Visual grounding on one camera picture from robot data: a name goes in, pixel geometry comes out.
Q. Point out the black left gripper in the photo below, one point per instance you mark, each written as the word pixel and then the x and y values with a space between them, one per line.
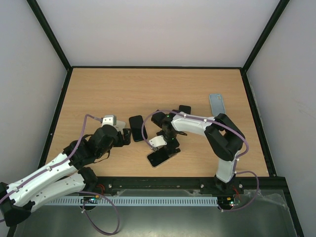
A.
pixel 120 142

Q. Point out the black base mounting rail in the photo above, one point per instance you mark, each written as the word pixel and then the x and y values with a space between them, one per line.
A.
pixel 204 185

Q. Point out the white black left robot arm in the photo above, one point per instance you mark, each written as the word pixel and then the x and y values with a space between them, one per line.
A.
pixel 68 173

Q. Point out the black phone from blue case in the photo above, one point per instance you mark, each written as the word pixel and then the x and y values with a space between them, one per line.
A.
pixel 183 108

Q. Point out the black phone on table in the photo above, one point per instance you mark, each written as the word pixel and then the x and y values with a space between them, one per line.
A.
pixel 136 123

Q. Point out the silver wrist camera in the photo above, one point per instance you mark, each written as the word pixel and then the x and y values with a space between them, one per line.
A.
pixel 157 142
pixel 109 120

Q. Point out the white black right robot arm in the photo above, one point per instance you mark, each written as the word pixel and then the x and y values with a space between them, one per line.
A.
pixel 225 139

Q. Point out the light blue phone case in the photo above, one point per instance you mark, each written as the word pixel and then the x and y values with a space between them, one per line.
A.
pixel 217 104

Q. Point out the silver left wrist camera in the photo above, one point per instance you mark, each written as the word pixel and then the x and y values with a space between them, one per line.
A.
pixel 109 120

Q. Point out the white phone face down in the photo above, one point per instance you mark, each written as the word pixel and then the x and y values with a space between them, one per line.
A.
pixel 119 125

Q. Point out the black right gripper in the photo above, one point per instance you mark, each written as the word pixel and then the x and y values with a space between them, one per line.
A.
pixel 168 145

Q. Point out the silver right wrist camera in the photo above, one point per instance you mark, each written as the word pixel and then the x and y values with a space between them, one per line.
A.
pixel 157 142

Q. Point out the black enclosure frame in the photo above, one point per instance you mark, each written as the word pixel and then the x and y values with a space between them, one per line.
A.
pixel 122 57

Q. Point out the white slotted cable duct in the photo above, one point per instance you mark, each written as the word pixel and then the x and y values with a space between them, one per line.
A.
pixel 135 201

